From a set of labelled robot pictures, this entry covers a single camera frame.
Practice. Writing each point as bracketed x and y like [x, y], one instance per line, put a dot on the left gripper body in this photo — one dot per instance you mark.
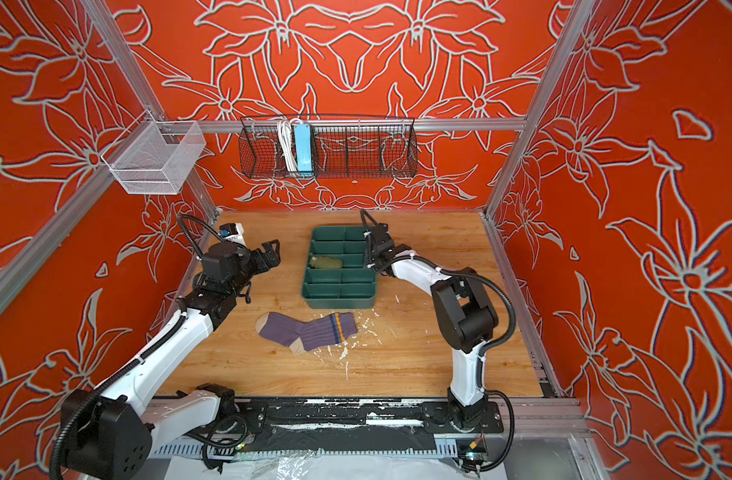
[248, 272]

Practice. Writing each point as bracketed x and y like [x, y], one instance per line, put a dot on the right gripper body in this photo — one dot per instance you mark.
[373, 260]

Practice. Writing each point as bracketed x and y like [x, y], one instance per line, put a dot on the green striped sock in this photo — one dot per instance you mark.
[325, 263]

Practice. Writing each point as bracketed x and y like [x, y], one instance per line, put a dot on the green divided tray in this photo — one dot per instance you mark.
[336, 275]

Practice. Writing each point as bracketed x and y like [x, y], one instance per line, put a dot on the purple sock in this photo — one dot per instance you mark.
[305, 336]

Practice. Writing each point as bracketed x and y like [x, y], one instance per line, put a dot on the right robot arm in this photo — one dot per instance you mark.
[473, 313]

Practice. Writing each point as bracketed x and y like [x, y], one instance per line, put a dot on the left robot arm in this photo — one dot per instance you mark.
[108, 432]

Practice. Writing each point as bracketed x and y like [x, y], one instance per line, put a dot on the light blue box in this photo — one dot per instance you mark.
[303, 143]

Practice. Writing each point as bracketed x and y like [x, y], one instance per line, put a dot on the clear plastic bin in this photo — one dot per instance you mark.
[156, 158]

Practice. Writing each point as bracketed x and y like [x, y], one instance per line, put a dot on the black wire basket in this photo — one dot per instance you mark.
[343, 147]

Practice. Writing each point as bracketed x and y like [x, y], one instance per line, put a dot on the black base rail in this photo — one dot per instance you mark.
[354, 425]

